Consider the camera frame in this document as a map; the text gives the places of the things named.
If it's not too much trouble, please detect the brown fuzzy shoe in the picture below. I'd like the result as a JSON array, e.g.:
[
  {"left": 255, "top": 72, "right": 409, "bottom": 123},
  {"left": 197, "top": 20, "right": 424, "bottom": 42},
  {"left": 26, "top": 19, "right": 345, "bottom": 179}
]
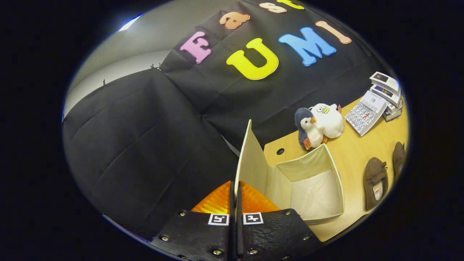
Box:
[
  {"left": 393, "top": 142, "right": 407, "bottom": 180},
  {"left": 363, "top": 157, "right": 389, "bottom": 211}
]

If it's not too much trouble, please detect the white book with blue picture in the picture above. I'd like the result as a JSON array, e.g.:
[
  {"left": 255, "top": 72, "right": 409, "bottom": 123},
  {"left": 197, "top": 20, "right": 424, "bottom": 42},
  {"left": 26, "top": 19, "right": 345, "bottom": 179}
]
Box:
[{"left": 370, "top": 84, "right": 402, "bottom": 107}]

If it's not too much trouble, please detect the white duck plush toy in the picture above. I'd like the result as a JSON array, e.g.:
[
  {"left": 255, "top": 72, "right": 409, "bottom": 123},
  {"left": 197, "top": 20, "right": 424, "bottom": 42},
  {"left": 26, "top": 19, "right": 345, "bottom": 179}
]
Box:
[{"left": 309, "top": 103, "right": 344, "bottom": 139}]

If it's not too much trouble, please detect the black backdrop cloth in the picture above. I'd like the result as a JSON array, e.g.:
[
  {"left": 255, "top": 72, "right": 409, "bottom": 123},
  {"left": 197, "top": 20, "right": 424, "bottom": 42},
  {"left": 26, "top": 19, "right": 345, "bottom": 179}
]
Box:
[{"left": 62, "top": 0, "right": 395, "bottom": 240}]

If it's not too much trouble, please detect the white paperback book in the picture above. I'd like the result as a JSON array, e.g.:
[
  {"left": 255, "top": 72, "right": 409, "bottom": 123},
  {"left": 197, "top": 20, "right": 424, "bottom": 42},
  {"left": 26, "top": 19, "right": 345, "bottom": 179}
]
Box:
[{"left": 384, "top": 101, "right": 403, "bottom": 116}]

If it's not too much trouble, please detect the grey penguin plush toy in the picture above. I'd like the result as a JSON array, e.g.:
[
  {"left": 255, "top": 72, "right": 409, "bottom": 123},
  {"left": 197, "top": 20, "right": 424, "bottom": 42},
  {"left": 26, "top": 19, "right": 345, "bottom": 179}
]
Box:
[{"left": 294, "top": 107, "right": 328, "bottom": 151}]

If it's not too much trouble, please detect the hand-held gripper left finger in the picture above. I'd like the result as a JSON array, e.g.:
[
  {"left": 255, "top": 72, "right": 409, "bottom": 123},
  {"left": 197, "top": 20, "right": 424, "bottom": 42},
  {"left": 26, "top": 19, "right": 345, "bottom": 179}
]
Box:
[{"left": 150, "top": 181, "right": 236, "bottom": 261}]

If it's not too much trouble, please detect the grey patterned cover book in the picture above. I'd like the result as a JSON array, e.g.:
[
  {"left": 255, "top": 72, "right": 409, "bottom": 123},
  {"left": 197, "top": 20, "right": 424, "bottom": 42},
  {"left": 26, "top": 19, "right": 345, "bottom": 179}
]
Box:
[{"left": 344, "top": 90, "right": 388, "bottom": 137}]

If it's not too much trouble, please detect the dark cover book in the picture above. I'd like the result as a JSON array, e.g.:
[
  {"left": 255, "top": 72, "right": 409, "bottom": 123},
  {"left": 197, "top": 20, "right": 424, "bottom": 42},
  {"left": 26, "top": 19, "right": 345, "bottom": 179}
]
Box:
[{"left": 383, "top": 109, "right": 403, "bottom": 122}]

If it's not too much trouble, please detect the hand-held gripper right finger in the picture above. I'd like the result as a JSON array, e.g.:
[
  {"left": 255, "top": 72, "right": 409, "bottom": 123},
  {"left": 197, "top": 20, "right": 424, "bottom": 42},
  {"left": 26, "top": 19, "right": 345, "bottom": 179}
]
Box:
[{"left": 236, "top": 181, "right": 323, "bottom": 261}]

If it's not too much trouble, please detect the beige fabric storage box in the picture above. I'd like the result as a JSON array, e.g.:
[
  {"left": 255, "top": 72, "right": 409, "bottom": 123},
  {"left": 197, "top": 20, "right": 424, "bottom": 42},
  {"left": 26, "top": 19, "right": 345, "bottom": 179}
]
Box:
[{"left": 235, "top": 120, "right": 345, "bottom": 223}]

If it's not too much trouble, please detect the large ceiling light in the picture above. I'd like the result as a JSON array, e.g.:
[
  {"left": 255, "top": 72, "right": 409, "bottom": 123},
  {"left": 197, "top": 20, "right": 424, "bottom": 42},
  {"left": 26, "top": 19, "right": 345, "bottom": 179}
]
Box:
[{"left": 119, "top": 14, "right": 142, "bottom": 32}]

